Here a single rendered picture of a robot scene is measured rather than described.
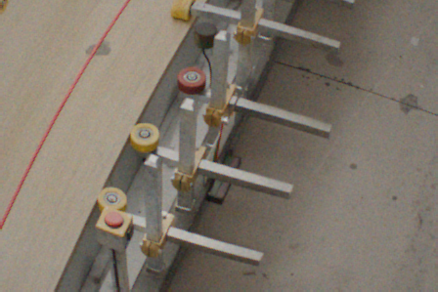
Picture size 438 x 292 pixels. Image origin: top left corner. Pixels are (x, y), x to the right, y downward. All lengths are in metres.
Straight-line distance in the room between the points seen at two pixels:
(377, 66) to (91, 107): 1.85
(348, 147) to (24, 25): 1.53
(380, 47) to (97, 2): 1.70
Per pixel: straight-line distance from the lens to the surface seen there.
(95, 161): 3.03
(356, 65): 4.70
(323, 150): 4.33
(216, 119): 3.20
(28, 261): 2.81
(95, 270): 3.14
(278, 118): 3.23
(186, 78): 3.24
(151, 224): 2.86
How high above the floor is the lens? 3.17
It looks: 46 degrees down
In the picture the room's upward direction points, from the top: 4 degrees clockwise
